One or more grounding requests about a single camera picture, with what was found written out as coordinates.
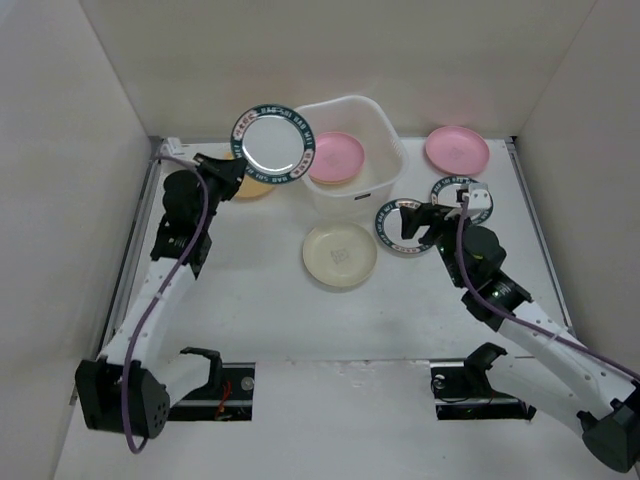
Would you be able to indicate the pink plate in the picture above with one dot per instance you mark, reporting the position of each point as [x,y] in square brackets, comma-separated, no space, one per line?
[338,155]
[457,150]

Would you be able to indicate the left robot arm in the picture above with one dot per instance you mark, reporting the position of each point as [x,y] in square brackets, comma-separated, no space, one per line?
[129,389]

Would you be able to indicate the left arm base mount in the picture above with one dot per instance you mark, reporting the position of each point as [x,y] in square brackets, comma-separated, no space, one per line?
[227,396]

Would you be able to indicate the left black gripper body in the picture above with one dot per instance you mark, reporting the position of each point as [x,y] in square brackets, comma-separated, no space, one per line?
[221,185]

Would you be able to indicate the translucent white plastic bin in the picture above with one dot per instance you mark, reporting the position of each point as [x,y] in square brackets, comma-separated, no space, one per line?
[386,159]

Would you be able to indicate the yellow plate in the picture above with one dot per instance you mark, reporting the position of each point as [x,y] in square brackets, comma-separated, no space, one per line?
[251,189]
[336,183]

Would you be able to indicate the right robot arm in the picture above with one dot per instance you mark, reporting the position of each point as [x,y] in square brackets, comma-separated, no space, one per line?
[594,396]

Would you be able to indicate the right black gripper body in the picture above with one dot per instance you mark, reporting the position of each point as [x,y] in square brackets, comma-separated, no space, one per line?
[431,220]

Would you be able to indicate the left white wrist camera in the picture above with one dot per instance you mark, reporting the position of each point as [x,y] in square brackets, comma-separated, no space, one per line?
[172,146]

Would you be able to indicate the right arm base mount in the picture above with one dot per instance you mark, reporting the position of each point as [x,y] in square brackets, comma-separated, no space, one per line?
[462,391]

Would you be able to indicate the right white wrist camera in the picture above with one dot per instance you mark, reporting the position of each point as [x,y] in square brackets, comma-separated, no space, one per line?
[473,199]

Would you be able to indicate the cream white plate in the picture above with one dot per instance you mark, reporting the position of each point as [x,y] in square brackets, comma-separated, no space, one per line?
[339,254]

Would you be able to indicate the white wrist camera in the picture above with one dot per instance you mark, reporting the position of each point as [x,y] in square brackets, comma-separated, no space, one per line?
[172,146]
[473,199]

